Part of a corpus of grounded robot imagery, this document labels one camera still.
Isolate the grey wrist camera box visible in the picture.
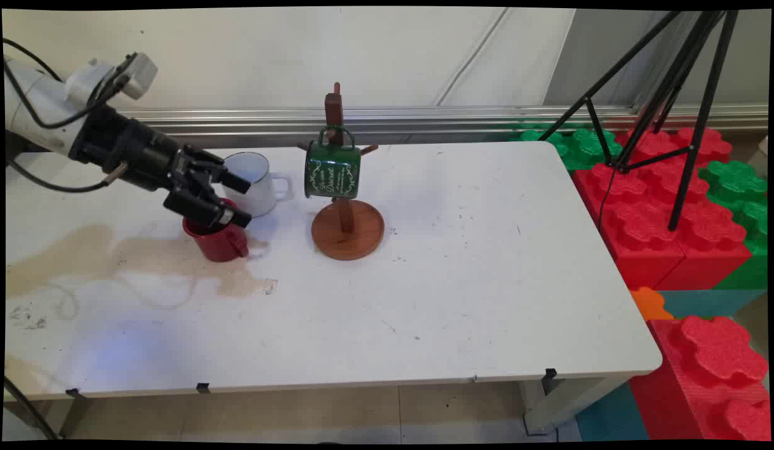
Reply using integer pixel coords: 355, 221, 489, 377
65, 52, 159, 108

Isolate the large red foam block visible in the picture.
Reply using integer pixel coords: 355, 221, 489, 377
571, 127, 754, 292

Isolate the red enamel mug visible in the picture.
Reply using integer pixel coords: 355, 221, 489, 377
182, 198, 251, 263

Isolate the black tripod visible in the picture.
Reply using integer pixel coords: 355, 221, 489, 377
537, 9, 740, 233

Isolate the black camera cable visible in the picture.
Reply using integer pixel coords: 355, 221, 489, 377
4, 37, 138, 131

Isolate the white table leg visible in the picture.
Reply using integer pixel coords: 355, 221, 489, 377
520, 374, 639, 436

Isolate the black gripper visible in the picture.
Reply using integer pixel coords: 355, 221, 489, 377
68, 105, 253, 229

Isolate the wooden mug tree stand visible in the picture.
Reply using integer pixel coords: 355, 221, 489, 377
296, 81, 386, 261

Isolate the black hanging cable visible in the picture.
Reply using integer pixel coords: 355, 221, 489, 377
4, 375, 59, 440

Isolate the black cable with silver plug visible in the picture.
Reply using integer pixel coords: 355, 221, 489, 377
4, 156, 129, 193

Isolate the green enamel mug white print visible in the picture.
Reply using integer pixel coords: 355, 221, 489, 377
304, 125, 363, 201

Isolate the aluminium rail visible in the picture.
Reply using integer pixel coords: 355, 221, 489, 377
115, 104, 769, 149

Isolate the green foam block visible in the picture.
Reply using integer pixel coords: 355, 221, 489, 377
698, 160, 769, 292
511, 122, 622, 171

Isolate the orange foam piece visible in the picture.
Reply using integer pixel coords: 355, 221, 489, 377
630, 287, 674, 322

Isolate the thin black tripod cable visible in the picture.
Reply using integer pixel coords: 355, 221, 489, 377
597, 166, 616, 241

